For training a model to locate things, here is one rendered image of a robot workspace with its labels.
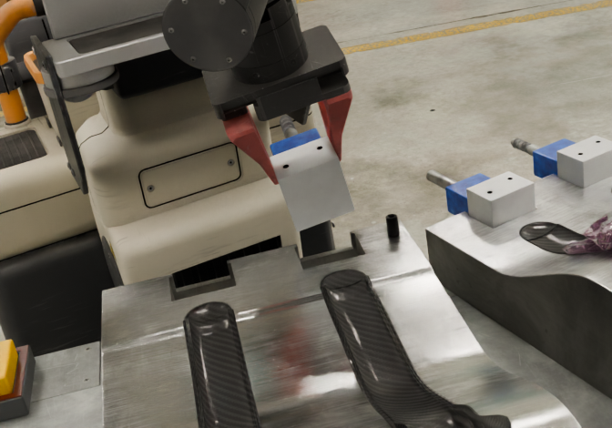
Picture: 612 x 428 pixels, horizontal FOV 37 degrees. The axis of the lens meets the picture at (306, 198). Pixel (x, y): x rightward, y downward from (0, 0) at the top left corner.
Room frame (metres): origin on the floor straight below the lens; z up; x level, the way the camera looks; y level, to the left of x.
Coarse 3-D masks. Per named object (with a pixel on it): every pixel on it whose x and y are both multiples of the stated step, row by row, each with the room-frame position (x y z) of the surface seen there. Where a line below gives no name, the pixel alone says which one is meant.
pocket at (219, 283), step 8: (232, 272) 0.67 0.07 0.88; (208, 280) 0.67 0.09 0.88; (216, 280) 0.67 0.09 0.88; (224, 280) 0.67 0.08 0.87; (232, 280) 0.67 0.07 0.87; (184, 288) 0.67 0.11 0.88; (192, 288) 0.67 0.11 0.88; (200, 288) 0.67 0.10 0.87; (208, 288) 0.67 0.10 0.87; (216, 288) 0.67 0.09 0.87; (224, 288) 0.67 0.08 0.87; (176, 296) 0.66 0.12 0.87; (184, 296) 0.66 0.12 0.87
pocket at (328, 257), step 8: (352, 240) 0.68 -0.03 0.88; (296, 248) 0.68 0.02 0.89; (344, 248) 0.69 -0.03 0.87; (352, 248) 0.68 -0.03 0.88; (360, 248) 0.67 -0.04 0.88; (312, 256) 0.68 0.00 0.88; (320, 256) 0.68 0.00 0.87; (328, 256) 0.68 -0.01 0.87; (336, 256) 0.68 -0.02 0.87; (344, 256) 0.68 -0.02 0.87; (352, 256) 0.68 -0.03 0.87; (304, 264) 0.68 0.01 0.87; (312, 264) 0.68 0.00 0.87; (320, 264) 0.68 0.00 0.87
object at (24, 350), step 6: (18, 348) 0.71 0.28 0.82; (24, 348) 0.71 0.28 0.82; (24, 354) 0.70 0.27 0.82; (24, 360) 0.69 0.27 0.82; (18, 366) 0.68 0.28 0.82; (24, 366) 0.68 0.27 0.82; (18, 372) 0.67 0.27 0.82; (24, 372) 0.67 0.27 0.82; (18, 378) 0.66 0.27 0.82; (24, 378) 0.66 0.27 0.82; (18, 384) 0.65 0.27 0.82; (18, 390) 0.64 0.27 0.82; (0, 396) 0.64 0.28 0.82; (6, 396) 0.64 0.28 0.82; (12, 396) 0.64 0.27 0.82; (18, 396) 0.63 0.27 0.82
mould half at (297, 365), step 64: (256, 256) 0.67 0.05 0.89; (384, 256) 0.63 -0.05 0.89; (128, 320) 0.61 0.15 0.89; (256, 320) 0.58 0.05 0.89; (320, 320) 0.57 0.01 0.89; (448, 320) 0.54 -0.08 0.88; (128, 384) 0.53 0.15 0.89; (192, 384) 0.52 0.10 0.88; (256, 384) 0.51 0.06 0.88; (320, 384) 0.49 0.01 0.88; (448, 384) 0.46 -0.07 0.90; (512, 384) 0.42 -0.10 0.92
